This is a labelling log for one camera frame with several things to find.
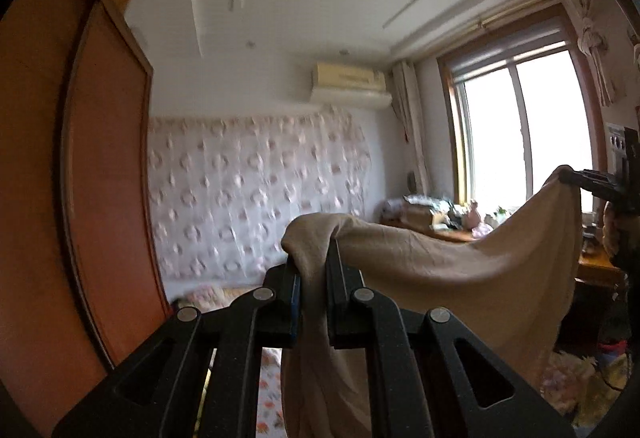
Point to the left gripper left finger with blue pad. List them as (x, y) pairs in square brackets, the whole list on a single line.
[(197, 375)]

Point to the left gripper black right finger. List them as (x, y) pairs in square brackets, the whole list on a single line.
[(428, 374)]

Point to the beige t-shirt yellow letters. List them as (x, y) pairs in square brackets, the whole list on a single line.
[(512, 289)]

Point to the person's right hand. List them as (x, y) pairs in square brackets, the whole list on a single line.
[(610, 230)]

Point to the brown wooden side cabinet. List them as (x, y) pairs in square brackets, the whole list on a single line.
[(595, 269)]

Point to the floral quilt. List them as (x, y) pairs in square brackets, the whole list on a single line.
[(209, 298)]

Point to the orange fruit print bedsheet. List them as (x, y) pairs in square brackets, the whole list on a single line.
[(270, 421)]

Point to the brown wooden wardrobe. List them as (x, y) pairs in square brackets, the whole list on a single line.
[(80, 285)]

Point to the pink figurine on cabinet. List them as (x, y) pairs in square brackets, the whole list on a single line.
[(471, 219)]

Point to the pile of papers and books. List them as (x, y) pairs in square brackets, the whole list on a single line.
[(422, 212)]

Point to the beige tied window curtain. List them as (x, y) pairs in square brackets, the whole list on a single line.
[(594, 46)]

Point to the white circle-pattern curtain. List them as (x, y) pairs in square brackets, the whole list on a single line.
[(223, 191)]

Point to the beige left window curtain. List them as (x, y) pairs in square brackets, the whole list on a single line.
[(408, 106)]

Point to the window with brown frame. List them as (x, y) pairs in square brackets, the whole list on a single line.
[(520, 101)]

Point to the wall air conditioner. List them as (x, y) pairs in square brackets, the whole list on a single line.
[(350, 87)]

